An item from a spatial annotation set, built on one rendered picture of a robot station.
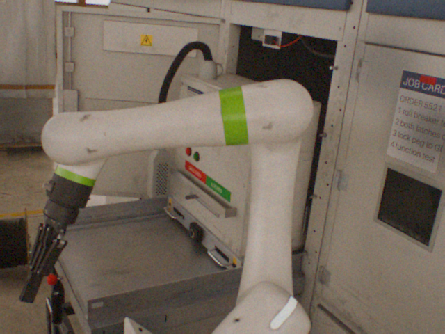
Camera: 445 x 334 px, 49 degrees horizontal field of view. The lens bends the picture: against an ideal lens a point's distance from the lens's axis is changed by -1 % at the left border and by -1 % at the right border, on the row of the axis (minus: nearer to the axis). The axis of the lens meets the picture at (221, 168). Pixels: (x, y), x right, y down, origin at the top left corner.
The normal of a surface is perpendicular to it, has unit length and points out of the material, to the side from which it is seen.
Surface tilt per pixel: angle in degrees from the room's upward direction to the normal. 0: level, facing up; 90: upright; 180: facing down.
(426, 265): 90
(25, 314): 0
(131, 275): 0
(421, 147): 90
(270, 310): 52
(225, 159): 90
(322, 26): 90
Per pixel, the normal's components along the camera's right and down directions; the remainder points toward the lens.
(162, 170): 0.49, 0.32
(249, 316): -0.43, -0.51
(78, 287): 0.09, -0.94
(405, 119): -0.87, 0.09
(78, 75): 0.06, 0.33
